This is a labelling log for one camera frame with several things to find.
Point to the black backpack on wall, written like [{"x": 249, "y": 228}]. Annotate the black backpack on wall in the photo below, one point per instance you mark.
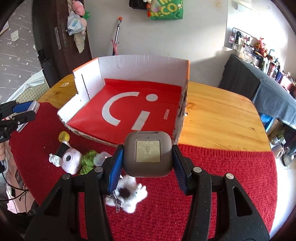
[{"x": 137, "y": 4}]

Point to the pink toy camera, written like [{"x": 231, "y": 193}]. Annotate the pink toy camera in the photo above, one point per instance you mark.
[{"x": 71, "y": 161}]

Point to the red knitted mat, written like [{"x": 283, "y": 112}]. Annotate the red knitted mat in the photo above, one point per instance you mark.
[{"x": 163, "y": 214}]

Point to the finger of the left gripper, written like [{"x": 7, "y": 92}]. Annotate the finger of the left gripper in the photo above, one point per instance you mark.
[
  {"x": 11, "y": 107},
  {"x": 22, "y": 118}
]

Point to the white doorbell device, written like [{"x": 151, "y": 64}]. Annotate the white doorbell device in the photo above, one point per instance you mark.
[{"x": 35, "y": 107}]

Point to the orange white cardboard box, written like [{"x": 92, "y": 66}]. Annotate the orange white cardboard box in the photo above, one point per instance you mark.
[{"x": 117, "y": 95}]

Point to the yellow round lid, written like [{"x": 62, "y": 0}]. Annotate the yellow round lid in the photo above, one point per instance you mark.
[{"x": 64, "y": 137}]

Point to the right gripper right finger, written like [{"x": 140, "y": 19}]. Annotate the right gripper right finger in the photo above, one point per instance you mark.
[{"x": 236, "y": 219}]

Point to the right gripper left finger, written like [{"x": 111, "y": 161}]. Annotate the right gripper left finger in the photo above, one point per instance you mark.
[{"x": 77, "y": 199}]

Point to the grey cloth covered desk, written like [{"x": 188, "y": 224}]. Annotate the grey cloth covered desk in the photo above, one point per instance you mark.
[{"x": 268, "y": 96}]

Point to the green tote bag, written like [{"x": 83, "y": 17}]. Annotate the green tote bag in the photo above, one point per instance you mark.
[{"x": 165, "y": 9}]

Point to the orange tipped mop stick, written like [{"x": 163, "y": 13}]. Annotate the orange tipped mop stick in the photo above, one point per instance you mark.
[{"x": 114, "y": 42}]

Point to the green plush keychain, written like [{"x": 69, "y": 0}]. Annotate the green plush keychain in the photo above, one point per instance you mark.
[{"x": 87, "y": 162}]

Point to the white fluffy plush toy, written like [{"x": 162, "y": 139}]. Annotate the white fluffy plush toy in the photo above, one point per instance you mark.
[{"x": 127, "y": 194}]

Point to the grey rounded case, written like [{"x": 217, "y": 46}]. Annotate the grey rounded case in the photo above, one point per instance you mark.
[{"x": 147, "y": 154}]

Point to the pink plush on door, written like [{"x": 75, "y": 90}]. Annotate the pink plush on door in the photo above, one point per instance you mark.
[{"x": 79, "y": 10}]

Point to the dark wooden door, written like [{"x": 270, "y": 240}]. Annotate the dark wooden door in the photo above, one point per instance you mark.
[{"x": 57, "y": 51}]

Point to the plastic bag on door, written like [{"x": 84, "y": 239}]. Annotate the plastic bag on door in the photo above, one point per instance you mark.
[{"x": 75, "y": 24}]

